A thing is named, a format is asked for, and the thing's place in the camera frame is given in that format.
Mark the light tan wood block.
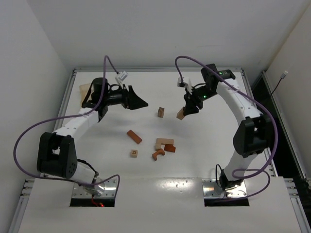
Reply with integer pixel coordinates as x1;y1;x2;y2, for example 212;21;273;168
176;107;185;120

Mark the striped dark wood block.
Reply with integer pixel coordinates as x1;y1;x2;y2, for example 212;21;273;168
157;107;165;118

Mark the clear plastic block box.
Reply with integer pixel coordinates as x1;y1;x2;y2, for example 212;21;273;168
79;83;91;106

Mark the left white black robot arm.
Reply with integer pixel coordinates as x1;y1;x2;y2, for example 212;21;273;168
36;78;148;186

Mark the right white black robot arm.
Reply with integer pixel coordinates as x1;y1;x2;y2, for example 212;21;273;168
178;64;273;190

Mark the long red-brown wood block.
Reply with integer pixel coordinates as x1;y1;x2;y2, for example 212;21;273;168
127;130;142;144

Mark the long light wood block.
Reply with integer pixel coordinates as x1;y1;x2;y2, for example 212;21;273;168
156;138;174;145

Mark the red-brown wedge block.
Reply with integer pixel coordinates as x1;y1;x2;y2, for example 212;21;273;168
164;144;176;153

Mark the orange arch wood block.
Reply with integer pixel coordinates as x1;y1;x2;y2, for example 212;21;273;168
152;149;165;161

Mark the small light wood cube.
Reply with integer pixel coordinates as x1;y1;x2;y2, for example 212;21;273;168
155;143;162;150

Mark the letter Q wood cube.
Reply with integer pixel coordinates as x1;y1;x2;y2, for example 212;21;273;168
130;150;138;158

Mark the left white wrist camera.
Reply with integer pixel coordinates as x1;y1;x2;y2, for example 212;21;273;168
115;71;128;86

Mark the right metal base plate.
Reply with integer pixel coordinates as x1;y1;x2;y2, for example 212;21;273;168
202;179;247;200

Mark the metal base plate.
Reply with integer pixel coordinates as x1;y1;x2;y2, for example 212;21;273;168
71;178;118;199
202;179;247;200

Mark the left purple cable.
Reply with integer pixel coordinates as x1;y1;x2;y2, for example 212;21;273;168
13;55;122;187

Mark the purple cable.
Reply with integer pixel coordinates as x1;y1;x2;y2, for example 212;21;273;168
174;56;279;199
13;55;122;187

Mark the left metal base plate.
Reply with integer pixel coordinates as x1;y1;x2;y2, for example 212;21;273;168
71;178;118;199

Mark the black wall cable white plug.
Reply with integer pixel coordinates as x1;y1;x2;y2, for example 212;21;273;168
262;70;288;106

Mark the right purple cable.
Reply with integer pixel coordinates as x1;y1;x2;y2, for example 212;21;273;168
174;56;279;199

